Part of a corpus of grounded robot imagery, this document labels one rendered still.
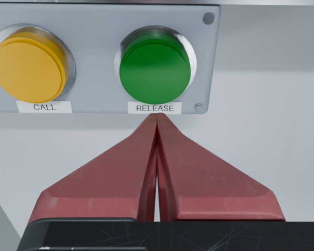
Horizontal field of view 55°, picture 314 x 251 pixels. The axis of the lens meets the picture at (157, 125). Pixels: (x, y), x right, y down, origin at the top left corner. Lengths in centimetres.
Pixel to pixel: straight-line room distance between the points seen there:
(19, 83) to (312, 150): 32
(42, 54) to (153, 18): 6
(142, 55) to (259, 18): 15
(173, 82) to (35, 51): 7
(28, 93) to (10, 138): 19
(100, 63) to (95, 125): 16
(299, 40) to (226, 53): 6
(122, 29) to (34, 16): 5
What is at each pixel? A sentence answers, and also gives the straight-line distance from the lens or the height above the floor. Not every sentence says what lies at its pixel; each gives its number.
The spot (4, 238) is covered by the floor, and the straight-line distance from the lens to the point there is 224.
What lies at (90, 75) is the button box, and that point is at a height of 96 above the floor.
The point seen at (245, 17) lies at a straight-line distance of 28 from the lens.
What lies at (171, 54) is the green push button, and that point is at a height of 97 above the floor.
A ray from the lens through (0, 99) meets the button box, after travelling 21.
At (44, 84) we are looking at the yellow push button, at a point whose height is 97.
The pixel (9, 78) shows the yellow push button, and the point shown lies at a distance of 19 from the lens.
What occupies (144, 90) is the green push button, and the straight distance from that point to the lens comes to 17.
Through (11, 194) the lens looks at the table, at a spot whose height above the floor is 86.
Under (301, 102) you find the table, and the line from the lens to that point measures 34.
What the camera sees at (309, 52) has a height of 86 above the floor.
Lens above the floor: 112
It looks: 54 degrees down
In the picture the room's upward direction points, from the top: 180 degrees clockwise
